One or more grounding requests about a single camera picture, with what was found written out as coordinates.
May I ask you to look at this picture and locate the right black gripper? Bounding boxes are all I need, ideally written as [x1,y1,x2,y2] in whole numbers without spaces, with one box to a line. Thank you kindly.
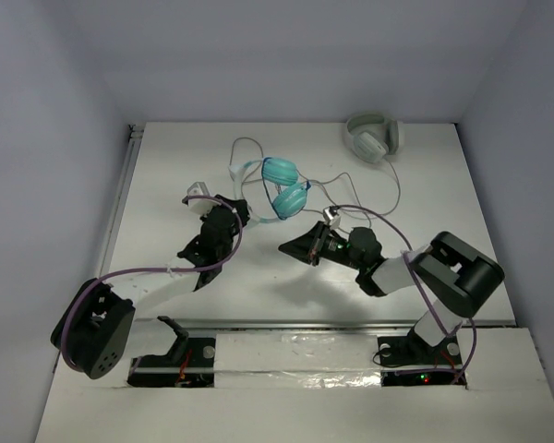
[279,221,365,271]

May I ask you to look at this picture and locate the teal cat ear headphones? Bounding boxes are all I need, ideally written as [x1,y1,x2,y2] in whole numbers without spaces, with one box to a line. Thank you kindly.
[228,157,311,224]

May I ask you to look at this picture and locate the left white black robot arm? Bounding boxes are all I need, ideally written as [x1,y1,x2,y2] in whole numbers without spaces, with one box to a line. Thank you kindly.
[50,195,250,379]

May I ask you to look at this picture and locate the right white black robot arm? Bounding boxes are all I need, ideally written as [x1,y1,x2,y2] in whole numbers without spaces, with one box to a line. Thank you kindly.
[278,221,505,368]

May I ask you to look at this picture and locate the white grey headphones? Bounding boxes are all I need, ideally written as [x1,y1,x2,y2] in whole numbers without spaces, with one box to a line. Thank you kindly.
[343,112,405,164]

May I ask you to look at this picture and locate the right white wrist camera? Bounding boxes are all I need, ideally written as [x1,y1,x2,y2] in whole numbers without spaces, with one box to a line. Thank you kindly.
[322,206,341,230]

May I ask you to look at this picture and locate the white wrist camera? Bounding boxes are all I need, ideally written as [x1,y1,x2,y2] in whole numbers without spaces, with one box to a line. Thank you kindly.
[322,206,341,230]
[182,181,214,216]

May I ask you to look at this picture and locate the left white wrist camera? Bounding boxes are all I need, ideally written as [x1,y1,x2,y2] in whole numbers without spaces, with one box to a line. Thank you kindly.
[182,181,214,216]

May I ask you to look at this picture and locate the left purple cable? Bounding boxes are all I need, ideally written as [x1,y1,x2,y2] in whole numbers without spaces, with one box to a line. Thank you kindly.
[60,196,245,373]

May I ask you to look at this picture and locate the purple cable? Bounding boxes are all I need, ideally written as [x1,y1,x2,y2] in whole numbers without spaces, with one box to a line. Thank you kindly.
[331,205,479,384]
[60,196,245,373]

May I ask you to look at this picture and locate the grey headphone cable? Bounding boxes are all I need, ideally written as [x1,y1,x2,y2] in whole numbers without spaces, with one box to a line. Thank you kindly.
[230,137,403,221]

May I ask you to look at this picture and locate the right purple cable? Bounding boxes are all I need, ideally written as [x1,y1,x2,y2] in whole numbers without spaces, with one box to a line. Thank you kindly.
[331,205,479,384]

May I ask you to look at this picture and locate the metal base rail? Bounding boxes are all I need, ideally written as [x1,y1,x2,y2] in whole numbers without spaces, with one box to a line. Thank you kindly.
[128,317,470,389]

